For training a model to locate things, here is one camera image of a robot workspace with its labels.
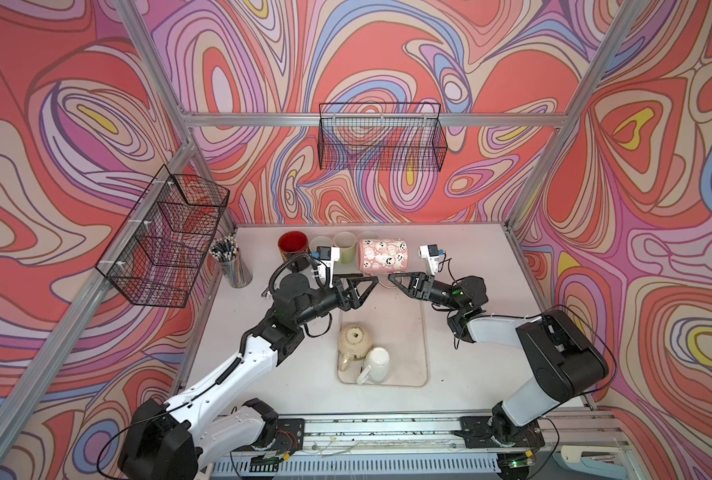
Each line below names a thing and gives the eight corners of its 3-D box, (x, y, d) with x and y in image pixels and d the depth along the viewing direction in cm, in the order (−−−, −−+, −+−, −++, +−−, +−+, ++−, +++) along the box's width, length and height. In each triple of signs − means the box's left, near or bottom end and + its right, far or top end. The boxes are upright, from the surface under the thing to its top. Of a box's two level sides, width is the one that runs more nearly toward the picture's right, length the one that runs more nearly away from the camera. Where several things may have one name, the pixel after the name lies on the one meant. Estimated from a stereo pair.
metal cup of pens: (226, 289, 104) (205, 255, 89) (233, 269, 109) (214, 235, 95) (249, 289, 104) (232, 255, 89) (255, 269, 109) (239, 235, 95)
